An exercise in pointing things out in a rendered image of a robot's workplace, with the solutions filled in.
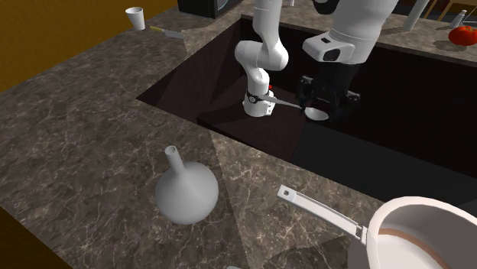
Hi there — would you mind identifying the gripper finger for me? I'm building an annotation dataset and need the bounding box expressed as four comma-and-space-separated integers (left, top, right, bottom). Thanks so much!
297, 75, 318, 115
329, 89, 362, 122

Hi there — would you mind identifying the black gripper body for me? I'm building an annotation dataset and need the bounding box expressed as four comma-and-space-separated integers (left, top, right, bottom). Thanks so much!
314, 62, 361, 101

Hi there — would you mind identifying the grey metal spoon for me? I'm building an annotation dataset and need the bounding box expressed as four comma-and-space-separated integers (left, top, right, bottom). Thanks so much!
261, 93, 330, 122

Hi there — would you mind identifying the red tomato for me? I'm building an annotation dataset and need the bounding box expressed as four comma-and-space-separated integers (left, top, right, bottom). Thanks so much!
447, 25, 477, 47

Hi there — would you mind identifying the small white bottle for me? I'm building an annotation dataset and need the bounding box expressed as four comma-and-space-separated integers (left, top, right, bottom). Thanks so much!
448, 9, 468, 29

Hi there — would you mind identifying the black box appliance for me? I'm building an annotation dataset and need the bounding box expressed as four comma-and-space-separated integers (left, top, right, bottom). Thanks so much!
176, 0, 240, 20

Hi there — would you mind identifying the white round vase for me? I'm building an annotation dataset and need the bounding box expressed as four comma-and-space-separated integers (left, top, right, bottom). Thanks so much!
154, 144, 220, 226

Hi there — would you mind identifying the white cup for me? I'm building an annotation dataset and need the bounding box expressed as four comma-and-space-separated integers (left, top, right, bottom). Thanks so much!
125, 6, 146, 31

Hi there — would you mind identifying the white slanted post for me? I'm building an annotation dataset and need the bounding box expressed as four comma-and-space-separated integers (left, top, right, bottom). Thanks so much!
403, 0, 430, 32

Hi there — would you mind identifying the white saucepan with handle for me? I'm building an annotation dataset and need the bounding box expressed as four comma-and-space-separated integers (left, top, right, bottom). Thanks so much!
276, 184, 477, 269

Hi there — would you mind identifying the yellow-handled knife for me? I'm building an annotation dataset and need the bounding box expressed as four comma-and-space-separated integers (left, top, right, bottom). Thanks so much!
149, 24, 187, 41

